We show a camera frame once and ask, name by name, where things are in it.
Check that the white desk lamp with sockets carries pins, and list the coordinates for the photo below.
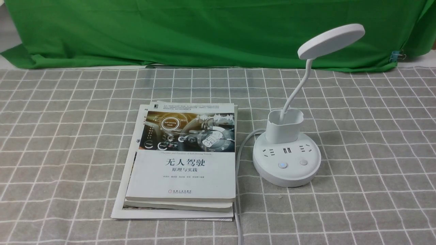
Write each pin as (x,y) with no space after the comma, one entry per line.
(282,154)

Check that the self-driving book top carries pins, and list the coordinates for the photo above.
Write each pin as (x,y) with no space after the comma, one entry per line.
(184,170)

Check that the middle book in stack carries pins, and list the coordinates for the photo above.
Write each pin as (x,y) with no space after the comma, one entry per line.
(177,205)

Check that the bottom white book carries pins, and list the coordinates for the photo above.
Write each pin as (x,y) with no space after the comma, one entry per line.
(120,212)

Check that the grey checked tablecloth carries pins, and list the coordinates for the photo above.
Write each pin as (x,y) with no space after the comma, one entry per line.
(65,135)

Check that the green backdrop cloth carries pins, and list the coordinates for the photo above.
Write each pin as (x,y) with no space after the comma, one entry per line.
(214,33)

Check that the blue binder clip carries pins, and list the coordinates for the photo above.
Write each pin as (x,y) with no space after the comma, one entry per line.
(397,56)

